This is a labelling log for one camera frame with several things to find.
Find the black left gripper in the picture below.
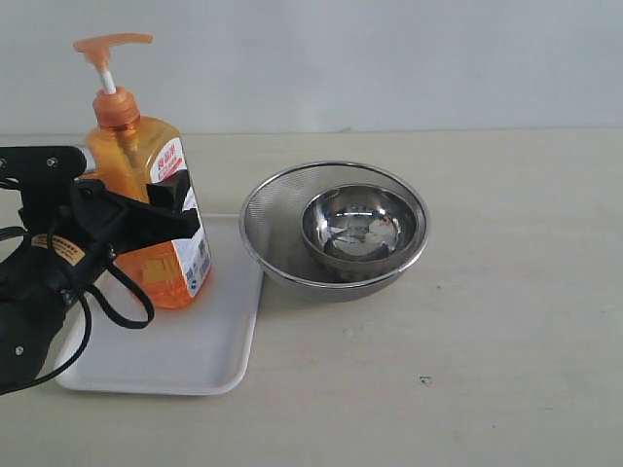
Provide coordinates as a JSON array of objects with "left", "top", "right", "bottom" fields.
[{"left": 17, "top": 169, "right": 200, "bottom": 272}]

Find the orange pump soap bottle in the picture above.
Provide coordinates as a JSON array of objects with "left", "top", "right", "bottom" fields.
[{"left": 73, "top": 33, "right": 211, "bottom": 309}]

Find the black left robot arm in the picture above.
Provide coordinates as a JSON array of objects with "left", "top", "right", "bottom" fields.
[{"left": 1, "top": 170, "right": 200, "bottom": 394}]

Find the small stainless steel bowl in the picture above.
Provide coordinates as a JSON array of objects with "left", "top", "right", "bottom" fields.
[{"left": 301, "top": 184, "right": 425, "bottom": 282}]

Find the white rectangular plastic tray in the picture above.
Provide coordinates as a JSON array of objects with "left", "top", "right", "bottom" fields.
[{"left": 56, "top": 214, "right": 263, "bottom": 396}]

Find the steel mesh strainer basket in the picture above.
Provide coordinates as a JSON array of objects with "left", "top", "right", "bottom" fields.
[{"left": 239, "top": 161, "right": 432, "bottom": 303}]

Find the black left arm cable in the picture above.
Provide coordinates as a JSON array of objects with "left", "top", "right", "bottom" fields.
[{"left": 0, "top": 179, "right": 156, "bottom": 389}]

